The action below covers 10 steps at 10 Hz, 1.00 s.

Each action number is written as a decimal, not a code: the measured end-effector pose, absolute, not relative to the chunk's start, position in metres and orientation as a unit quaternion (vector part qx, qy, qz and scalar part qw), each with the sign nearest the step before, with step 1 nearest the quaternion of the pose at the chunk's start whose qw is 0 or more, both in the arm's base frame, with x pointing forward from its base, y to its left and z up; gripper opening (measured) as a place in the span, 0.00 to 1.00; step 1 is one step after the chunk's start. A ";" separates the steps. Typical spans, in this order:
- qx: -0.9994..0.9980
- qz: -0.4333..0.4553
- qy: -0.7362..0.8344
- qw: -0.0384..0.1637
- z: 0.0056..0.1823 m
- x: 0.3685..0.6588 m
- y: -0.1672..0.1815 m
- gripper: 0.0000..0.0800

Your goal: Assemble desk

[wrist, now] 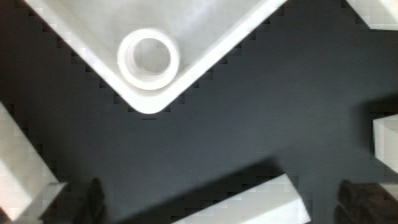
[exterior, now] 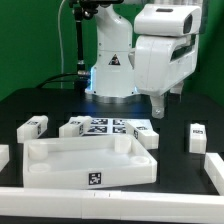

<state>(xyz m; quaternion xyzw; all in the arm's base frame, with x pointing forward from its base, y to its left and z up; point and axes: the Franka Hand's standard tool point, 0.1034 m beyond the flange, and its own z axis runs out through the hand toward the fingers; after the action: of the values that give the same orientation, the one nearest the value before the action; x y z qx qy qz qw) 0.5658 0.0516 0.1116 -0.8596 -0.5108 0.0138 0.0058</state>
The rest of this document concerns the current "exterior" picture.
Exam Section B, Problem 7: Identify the white cable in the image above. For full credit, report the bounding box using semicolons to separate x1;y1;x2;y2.
57;0;68;90

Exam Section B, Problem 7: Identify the black cable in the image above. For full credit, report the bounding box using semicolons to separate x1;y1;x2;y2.
35;73;91;89

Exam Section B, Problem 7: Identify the white left fence block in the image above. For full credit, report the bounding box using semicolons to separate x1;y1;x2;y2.
0;145;9;172

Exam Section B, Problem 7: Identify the white front fence rail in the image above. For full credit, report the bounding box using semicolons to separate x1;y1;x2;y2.
0;187;224;224

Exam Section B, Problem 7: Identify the white desk top tray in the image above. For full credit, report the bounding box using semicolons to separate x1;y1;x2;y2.
23;134;157;189

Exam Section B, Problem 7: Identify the white fence rail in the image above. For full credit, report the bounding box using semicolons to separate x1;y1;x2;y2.
0;187;224;224
204;153;224;196

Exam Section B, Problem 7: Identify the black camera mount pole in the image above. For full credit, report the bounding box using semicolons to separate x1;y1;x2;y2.
73;7;89;94

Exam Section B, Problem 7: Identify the white right fence rail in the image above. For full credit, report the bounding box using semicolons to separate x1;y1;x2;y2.
204;153;224;196

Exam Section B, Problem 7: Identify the fiducial marker sheet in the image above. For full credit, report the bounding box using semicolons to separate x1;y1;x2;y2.
68;116;155;137

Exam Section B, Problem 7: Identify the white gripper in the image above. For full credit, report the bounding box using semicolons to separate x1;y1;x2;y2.
130;4;202;119

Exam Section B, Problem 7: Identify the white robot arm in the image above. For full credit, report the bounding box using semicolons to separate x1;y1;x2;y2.
69;0;207;119

